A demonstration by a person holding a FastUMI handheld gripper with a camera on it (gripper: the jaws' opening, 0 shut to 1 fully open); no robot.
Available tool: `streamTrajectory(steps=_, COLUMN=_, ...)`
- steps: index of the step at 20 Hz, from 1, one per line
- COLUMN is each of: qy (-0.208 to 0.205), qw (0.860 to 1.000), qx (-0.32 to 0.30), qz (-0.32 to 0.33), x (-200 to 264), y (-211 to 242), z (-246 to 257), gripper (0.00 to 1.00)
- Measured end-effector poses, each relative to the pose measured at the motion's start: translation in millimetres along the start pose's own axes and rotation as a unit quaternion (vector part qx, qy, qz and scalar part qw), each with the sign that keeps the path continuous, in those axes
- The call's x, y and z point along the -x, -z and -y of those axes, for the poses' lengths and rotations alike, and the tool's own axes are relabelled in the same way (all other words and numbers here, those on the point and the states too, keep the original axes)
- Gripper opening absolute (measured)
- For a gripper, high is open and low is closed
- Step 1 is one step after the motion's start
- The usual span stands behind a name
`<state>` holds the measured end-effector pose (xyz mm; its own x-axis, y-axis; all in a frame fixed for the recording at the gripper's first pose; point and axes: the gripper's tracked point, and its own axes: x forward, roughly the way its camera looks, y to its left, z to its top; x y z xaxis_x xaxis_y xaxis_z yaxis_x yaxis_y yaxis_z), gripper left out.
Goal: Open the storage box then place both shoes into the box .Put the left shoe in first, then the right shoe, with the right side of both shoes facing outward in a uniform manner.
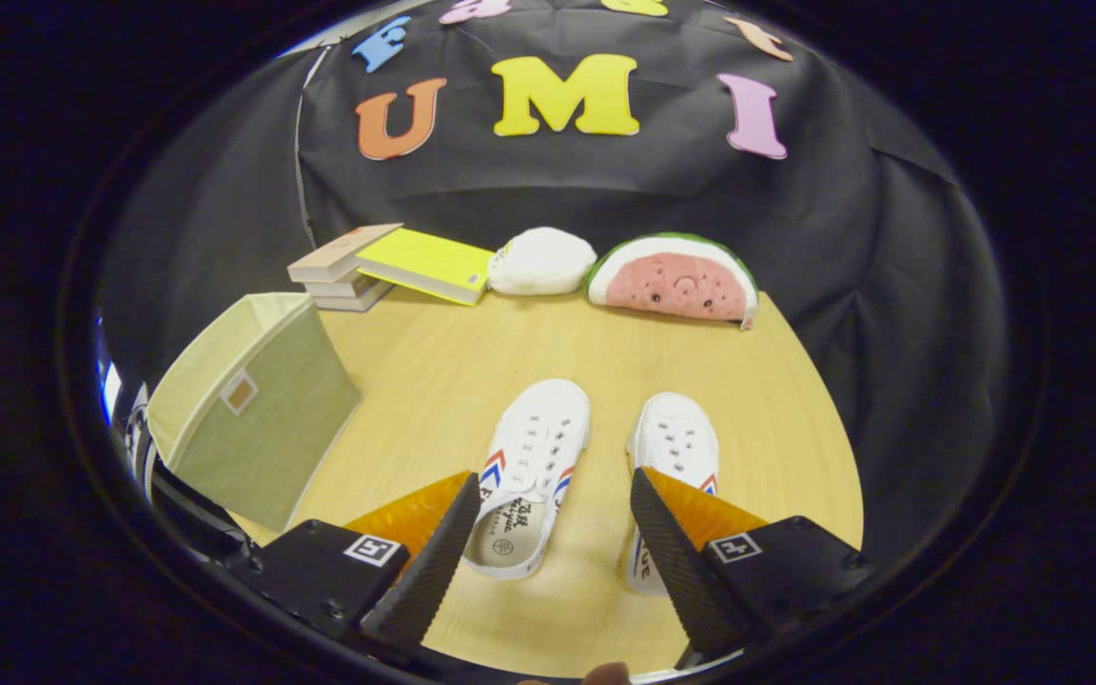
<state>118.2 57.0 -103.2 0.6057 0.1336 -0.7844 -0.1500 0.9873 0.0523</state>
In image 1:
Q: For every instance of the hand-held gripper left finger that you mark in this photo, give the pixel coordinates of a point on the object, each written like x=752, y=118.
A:
x=429, y=571

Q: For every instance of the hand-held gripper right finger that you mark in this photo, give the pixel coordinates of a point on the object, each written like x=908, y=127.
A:
x=681, y=571

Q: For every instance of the white canvas shoe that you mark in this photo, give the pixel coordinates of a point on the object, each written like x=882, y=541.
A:
x=534, y=447
x=676, y=438

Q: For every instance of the green fabric storage box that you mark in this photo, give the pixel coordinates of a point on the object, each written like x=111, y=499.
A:
x=263, y=438

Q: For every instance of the pale paperback book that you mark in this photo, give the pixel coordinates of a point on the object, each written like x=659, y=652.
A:
x=353, y=303
x=334, y=286

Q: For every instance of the watermelon plush toy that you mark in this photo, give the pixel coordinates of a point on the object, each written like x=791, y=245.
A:
x=672, y=285

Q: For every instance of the yellow book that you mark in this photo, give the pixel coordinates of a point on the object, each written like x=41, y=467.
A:
x=429, y=262

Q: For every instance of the white plush toy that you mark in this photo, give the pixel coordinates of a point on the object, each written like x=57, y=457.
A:
x=543, y=262

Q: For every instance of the tan book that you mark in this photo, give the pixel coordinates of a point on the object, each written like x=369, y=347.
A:
x=339, y=252

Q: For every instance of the black backdrop cloth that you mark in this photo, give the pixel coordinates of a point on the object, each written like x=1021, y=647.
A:
x=529, y=190

